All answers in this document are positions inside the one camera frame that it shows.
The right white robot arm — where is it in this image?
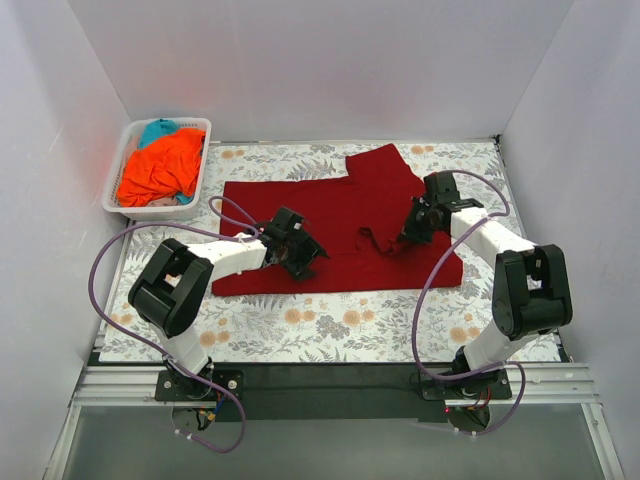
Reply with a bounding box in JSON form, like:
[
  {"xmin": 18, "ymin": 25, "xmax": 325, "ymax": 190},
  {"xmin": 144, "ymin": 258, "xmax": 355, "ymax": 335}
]
[{"xmin": 400, "ymin": 170, "xmax": 573, "ymax": 400}]

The orange t-shirt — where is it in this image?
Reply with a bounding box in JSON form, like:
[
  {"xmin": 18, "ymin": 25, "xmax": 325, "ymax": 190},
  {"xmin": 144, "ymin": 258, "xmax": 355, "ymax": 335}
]
[{"xmin": 116, "ymin": 128, "xmax": 205, "ymax": 208}]

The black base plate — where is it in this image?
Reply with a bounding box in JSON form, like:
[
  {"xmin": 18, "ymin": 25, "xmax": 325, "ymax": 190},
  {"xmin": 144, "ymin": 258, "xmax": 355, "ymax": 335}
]
[{"xmin": 153, "ymin": 363, "xmax": 516, "ymax": 424}]

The dark red t-shirt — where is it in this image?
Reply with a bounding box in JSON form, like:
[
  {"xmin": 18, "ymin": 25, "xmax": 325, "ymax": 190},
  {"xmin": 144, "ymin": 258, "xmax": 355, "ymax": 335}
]
[{"xmin": 212, "ymin": 144, "xmax": 451, "ymax": 297}]

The white plastic laundry basket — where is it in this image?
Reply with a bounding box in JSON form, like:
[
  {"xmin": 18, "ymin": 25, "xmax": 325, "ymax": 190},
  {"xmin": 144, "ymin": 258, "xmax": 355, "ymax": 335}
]
[{"xmin": 102, "ymin": 116, "xmax": 213, "ymax": 223}]

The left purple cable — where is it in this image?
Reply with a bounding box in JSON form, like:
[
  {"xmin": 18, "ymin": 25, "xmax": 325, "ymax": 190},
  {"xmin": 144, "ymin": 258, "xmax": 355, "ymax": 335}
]
[{"xmin": 87, "ymin": 195, "xmax": 271, "ymax": 454}]

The floral patterned table mat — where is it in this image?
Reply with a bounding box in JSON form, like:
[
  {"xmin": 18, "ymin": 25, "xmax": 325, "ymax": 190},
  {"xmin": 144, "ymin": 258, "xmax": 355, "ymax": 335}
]
[{"xmin": 95, "ymin": 141, "xmax": 561, "ymax": 363}]

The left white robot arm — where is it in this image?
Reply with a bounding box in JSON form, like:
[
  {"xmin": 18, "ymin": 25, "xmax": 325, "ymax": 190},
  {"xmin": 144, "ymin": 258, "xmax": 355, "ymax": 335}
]
[{"xmin": 128, "ymin": 207, "xmax": 328, "ymax": 400}]

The teal t-shirt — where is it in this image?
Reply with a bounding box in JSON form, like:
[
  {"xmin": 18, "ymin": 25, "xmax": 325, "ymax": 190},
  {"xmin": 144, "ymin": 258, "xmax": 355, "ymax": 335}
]
[{"xmin": 138, "ymin": 119, "xmax": 180, "ymax": 149}]

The pink garment in basket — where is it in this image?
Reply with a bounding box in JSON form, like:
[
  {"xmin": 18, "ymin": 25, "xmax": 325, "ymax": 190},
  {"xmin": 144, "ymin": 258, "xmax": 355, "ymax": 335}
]
[{"xmin": 147, "ymin": 197, "xmax": 182, "ymax": 208}]

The purple cable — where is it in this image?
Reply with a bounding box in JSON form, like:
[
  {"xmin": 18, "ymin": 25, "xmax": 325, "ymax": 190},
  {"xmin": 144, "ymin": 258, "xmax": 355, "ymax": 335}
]
[
  {"xmin": 412, "ymin": 169, "xmax": 527, "ymax": 437},
  {"xmin": 87, "ymin": 195, "xmax": 271, "ymax": 454}
]

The aluminium frame rail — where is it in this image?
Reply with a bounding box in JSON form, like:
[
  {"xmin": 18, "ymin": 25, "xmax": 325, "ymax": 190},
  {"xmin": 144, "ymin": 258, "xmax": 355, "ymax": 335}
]
[{"xmin": 72, "ymin": 362, "xmax": 600, "ymax": 406}]

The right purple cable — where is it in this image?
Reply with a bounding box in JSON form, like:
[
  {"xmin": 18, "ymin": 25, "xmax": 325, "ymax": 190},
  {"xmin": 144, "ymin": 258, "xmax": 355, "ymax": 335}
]
[{"xmin": 412, "ymin": 169, "xmax": 527, "ymax": 437}]

